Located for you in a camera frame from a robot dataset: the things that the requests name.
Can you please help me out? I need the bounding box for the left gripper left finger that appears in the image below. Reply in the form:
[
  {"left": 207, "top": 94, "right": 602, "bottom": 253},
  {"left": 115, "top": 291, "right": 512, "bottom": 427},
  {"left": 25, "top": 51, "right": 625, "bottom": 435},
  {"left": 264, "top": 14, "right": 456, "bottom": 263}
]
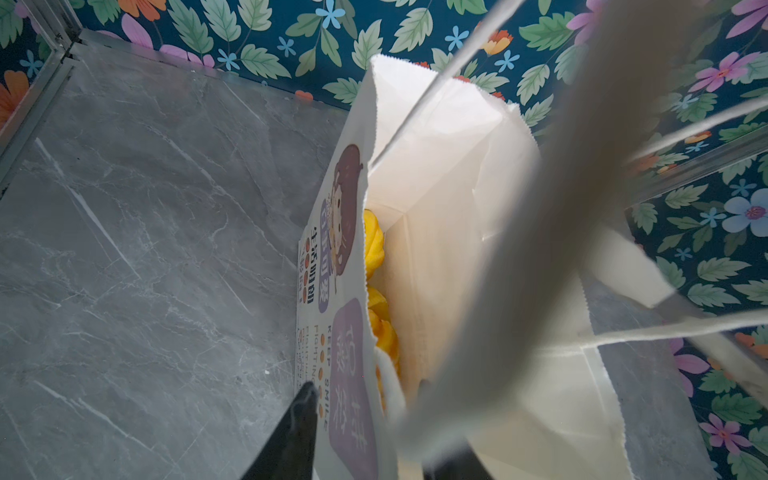
[{"left": 241, "top": 381, "right": 319, "bottom": 480}]

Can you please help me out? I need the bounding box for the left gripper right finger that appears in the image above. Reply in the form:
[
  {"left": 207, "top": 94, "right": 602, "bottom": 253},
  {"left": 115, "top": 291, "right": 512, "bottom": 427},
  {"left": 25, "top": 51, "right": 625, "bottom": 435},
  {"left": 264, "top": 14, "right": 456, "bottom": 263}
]
[{"left": 422, "top": 436, "right": 493, "bottom": 480}]

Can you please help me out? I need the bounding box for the golden croissant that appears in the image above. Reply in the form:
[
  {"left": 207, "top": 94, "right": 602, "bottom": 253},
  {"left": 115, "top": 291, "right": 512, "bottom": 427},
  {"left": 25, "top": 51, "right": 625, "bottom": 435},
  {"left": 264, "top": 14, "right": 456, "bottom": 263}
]
[{"left": 367, "top": 287, "right": 400, "bottom": 374}]

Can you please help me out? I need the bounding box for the white paper bag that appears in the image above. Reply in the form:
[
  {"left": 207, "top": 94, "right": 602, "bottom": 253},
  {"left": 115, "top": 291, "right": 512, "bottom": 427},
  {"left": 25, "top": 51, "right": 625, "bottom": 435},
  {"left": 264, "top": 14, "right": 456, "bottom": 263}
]
[{"left": 295, "top": 1, "right": 767, "bottom": 479}]

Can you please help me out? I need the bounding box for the small round striped bun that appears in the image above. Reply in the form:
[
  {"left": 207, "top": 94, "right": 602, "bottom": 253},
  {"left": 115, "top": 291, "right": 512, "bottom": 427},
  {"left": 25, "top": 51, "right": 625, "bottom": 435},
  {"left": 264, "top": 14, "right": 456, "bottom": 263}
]
[{"left": 363, "top": 209, "right": 385, "bottom": 279}]

